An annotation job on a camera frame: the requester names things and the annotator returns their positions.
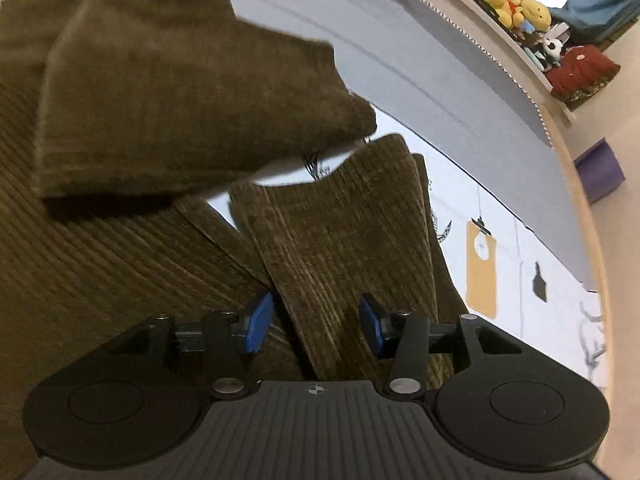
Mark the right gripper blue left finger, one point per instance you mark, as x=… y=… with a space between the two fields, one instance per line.
x=255 y=323

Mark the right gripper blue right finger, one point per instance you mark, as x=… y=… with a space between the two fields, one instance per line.
x=377 y=327

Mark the olive green corduroy pants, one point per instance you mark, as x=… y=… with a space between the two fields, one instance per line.
x=129 y=131

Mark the grey printed bed sheet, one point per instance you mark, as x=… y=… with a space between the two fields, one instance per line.
x=504 y=215

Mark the purple box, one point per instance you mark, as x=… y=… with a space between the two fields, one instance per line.
x=599 y=171

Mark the panda plush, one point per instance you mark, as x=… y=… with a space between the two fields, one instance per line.
x=551 y=52

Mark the dark red cushion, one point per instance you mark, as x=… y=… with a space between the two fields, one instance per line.
x=584 y=71

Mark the yellow bear plush toys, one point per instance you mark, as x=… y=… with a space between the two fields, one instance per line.
x=525 y=16

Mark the blue curtain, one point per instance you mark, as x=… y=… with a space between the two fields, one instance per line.
x=593 y=21

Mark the wooden bed frame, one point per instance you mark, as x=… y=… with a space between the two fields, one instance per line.
x=489 y=37

